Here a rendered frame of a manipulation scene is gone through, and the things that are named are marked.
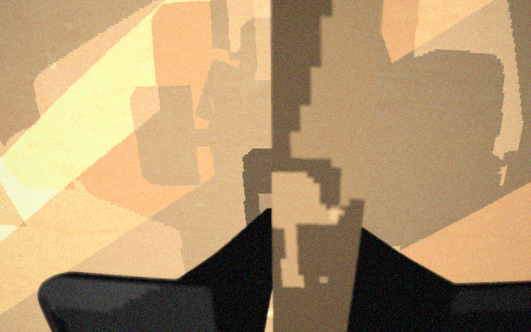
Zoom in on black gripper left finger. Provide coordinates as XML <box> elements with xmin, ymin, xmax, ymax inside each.
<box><xmin>37</xmin><ymin>208</ymin><xmax>273</xmax><ymax>332</ymax></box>

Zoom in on long brown wooden beam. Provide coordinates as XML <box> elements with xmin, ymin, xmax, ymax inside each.
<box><xmin>270</xmin><ymin>0</ymin><xmax>384</xmax><ymax>332</ymax></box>

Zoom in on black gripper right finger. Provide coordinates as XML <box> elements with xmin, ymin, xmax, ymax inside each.
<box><xmin>347</xmin><ymin>227</ymin><xmax>531</xmax><ymax>332</ymax></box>

